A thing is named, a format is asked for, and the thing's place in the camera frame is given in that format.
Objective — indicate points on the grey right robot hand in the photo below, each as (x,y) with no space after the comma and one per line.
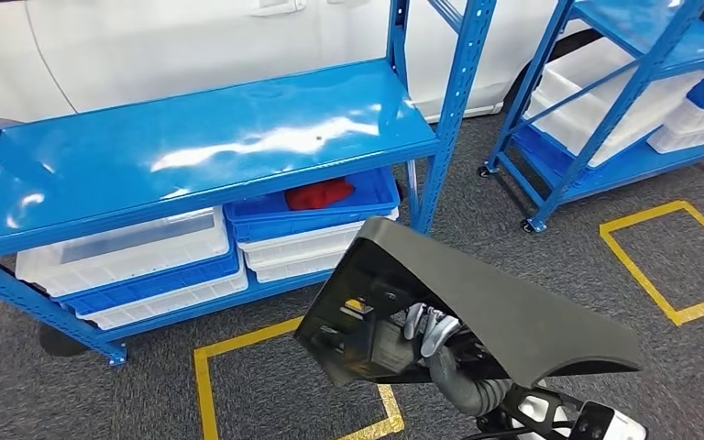
(440,334)

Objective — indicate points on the black plastic plate part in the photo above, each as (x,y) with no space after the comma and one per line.
(510,316)

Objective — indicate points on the blue metal shelf rack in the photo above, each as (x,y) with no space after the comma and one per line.
(206,139)
(631,24)

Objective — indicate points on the red cloth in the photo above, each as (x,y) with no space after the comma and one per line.
(318,194)

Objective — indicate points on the translucent white plastic bin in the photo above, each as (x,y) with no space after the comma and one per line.
(145,255)

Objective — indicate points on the large white plastic bin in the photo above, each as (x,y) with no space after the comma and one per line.
(655,106)

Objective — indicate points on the white car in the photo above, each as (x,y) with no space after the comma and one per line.
(145,48)

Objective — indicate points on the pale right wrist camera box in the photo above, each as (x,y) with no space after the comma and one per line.
(622,428)

